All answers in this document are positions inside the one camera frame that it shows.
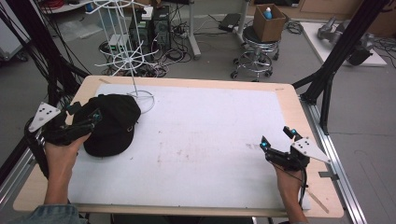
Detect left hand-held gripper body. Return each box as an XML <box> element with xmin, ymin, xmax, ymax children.
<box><xmin>28</xmin><ymin>102</ymin><xmax>93</xmax><ymax>147</ymax></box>

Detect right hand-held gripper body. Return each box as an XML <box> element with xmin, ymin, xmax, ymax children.
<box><xmin>265</xmin><ymin>136</ymin><xmax>332</xmax><ymax>172</ymax></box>

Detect black baseball cap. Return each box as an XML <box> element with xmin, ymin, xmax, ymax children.
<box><xmin>72</xmin><ymin>93</ymin><xmax>142</xmax><ymax>158</ymax></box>

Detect white wire display rack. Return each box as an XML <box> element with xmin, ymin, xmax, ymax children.
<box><xmin>84</xmin><ymin>0</ymin><xmax>160</xmax><ymax>115</ymax></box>

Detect person's right hand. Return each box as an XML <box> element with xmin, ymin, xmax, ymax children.
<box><xmin>273</xmin><ymin>162</ymin><xmax>304</xmax><ymax>200</ymax></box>

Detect person's left hand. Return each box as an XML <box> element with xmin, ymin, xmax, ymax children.
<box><xmin>44</xmin><ymin>133</ymin><xmax>92</xmax><ymax>182</ymax></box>

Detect white small box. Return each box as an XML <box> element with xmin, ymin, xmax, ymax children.
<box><xmin>107</xmin><ymin>33</ymin><xmax>129</xmax><ymax>52</ymax></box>

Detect white table mat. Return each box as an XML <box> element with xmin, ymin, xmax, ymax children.
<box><xmin>67</xmin><ymin>83</ymin><xmax>312</xmax><ymax>210</ymax></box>

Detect chrome rolling stool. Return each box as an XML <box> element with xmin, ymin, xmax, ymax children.
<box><xmin>230</xmin><ymin>25</ymin><xmax>280</xmax><ymax>82</ymax></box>

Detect white platform board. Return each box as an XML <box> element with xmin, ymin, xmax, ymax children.
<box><xmin>300</xmin><ymin>21</ymin><xmax>388</xmax><ymax>67</ymax></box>

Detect black computer tower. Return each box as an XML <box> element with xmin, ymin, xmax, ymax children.
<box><xmin>129</xmin><ymin>6</ymin><xmax>172</xmax><ymax>52</ymax></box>

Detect cardboard box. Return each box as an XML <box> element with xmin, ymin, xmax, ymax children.
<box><xmin>252</xmin><ymin>3</ymin><xmax>288</xmax><ymax>43</ymax></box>

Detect black flat device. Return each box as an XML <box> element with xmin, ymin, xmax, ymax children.
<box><xmin>218</xmin><ymin>12</ymin><xmax>242</xmax><ymax>33</ymax></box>

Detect white desk leg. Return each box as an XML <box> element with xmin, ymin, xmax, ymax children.
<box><xmin>186</xmin><ymin>0</ymin><xmax>202</xmax><ymax>61</ymax></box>

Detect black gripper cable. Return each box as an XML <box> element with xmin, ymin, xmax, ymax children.
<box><xmin>275</xmin><ymin>163</ymin><xmax>310</xmax><ymax>209</ymax></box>
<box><xmin>23</xmin><ymin>117</ymin><xmax>50</xmax><ymax>180</ymax></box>

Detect aluminium table rail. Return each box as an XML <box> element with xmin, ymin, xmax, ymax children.
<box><xmin>299</xmin><ymin>96</ymin><xmax>368</xmax><ymax>224</ymax></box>
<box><xmin>0</xmin><ymin>130</ymin><xmax>43</xmax><ymax>210</ymax></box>

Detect black metal frame strut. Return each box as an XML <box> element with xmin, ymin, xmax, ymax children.
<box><xmin>291</xmin><ymin>0</ymin><xmax>391</xmax><ymax>135</ymax></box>
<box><xmin>0</xmin><ymin>0</ymin><xmax>92</xmax><ymax>106</ymax></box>

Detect tangle of floor cables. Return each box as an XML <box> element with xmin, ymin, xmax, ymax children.
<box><xmin>98</xmin><ymin>6</ymin><xmax>194</xmax><ymax>78</ymax></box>

